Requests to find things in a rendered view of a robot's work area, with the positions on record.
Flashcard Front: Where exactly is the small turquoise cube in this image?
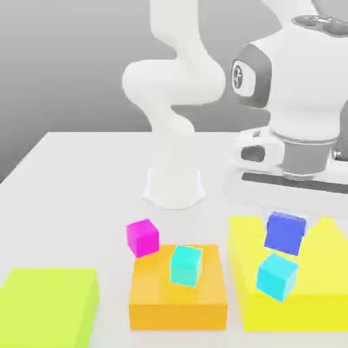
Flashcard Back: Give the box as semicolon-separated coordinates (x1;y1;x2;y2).
169;245;203;288

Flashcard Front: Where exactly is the small magenta cube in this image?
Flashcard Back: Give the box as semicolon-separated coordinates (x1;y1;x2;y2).
126;218;160;258

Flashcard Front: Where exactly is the large yellow box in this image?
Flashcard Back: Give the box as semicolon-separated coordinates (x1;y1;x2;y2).
227;215;348;332

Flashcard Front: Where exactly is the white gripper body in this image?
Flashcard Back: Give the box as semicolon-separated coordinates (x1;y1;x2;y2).
221;169;348;218

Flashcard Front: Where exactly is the large lime green box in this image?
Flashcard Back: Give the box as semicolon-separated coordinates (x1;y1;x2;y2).
0;268;101;348

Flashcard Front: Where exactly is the large orange box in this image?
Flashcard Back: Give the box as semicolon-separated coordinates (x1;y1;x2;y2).
128;243;228;332

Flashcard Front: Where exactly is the small blue cube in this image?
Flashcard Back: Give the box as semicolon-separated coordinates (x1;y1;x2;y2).
263;211;307;257

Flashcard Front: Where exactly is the small cyan cube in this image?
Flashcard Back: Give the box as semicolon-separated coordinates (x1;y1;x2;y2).
255;252;300;303

